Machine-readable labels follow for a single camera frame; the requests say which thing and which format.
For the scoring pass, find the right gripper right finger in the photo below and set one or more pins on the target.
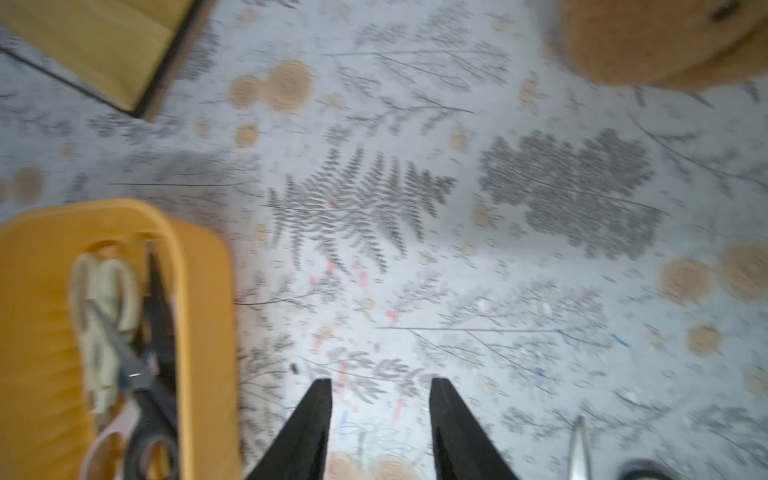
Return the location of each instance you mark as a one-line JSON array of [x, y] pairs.
[[461, 449]]

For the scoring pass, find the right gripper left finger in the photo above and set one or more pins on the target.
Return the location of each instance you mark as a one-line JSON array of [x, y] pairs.
[[299, 452]]

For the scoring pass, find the large black scissors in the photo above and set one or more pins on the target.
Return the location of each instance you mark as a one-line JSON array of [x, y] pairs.
[[154, 388]]

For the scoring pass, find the pink handled scissors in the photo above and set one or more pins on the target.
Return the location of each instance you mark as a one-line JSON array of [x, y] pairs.
[[106, 457]]

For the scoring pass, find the yellow storage tray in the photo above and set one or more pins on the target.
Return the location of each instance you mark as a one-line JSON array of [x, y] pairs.
[[46, 426]]

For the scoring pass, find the wooden three-tier shelf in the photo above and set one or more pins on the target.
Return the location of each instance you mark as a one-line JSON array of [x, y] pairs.
[[124, 54]]

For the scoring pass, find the brown teddy bear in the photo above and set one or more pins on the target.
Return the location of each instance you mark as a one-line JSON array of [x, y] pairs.
[[675, 44]]

